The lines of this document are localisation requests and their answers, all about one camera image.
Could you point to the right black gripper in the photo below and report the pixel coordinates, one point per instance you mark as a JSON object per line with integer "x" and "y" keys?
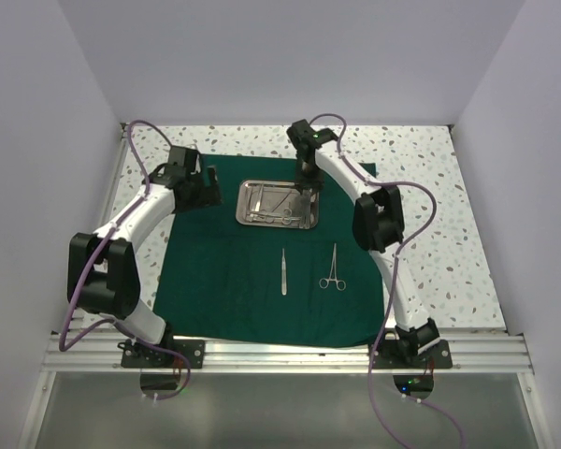
{"x": 317, "y": 182}

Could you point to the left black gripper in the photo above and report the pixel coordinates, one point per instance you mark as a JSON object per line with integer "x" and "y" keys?
{"x": 208, "y": 195}

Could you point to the steel instrument tray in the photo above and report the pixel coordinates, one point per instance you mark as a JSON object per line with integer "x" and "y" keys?
{"x": 305, "y": 206}

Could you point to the steel scalpel handle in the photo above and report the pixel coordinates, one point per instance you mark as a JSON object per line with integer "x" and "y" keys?
{"x": 283, "y": 282}

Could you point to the green surgical cloth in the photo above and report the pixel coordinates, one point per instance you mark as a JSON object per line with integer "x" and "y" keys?
{"x": 222, "y": 279}

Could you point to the steel hemostat forceps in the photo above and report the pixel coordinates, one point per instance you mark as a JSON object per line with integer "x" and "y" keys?
{"x": 332, "y": 277}

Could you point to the steel surgical scissors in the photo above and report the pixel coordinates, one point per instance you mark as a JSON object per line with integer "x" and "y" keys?
{"x": 282, "y": 213}

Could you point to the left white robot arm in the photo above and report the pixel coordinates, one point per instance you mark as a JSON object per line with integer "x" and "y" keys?
{"x": 102, "y": 274}

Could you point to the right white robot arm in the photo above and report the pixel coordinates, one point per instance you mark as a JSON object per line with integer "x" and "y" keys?
{"x": 378, "y": 227}

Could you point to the steel tweezers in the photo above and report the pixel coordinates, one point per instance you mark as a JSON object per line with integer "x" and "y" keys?
{"x": 258, "y": 202}

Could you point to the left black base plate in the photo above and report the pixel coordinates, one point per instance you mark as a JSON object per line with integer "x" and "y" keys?
{"x": 183, "y": 353}

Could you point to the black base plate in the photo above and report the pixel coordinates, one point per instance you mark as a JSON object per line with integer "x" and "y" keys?
{"x": 390, "y": 355}
{"x": 183, "y": 353}

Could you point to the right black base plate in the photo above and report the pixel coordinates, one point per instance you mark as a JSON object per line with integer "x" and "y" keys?
{"x": 390, "y": 355}

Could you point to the aluminium frame rail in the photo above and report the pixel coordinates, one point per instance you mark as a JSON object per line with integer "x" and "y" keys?
{"x": 290, "y": 395}

